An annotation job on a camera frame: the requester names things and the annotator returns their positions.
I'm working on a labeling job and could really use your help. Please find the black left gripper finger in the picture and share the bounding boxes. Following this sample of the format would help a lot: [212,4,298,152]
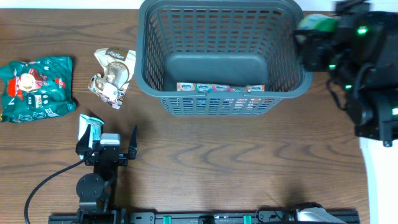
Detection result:
[75,124,91,155]
[127,126,137,160]

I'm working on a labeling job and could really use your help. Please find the green lid jar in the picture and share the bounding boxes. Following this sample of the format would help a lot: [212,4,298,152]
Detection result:
[294,14,338,43]

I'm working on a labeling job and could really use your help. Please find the blue Kleenex tissue multipack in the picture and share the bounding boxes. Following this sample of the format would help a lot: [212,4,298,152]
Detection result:
[177,82,266,93]

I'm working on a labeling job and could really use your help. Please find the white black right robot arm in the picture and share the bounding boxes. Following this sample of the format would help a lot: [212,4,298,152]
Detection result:
[293,1,397,223]

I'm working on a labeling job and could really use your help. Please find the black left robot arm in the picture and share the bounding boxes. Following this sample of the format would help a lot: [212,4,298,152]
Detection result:
[76,126,137,224]

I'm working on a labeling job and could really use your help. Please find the light teal small packet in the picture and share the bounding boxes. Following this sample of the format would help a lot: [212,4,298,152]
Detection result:
[75,114,104,160]

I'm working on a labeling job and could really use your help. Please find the green Nescafe coffee bag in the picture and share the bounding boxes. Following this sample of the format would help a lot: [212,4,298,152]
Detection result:
[1,56,76,123]

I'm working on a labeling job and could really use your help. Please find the beige crumpled snack pouch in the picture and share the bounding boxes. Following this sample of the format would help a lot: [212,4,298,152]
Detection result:
[88,47,136,110]

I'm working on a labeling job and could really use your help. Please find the grey plastic laundry basket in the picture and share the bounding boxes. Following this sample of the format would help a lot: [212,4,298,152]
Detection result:
[134,0,313,116]

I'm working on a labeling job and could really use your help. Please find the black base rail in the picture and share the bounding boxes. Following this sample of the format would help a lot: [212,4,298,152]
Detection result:
[48,207,361,224]

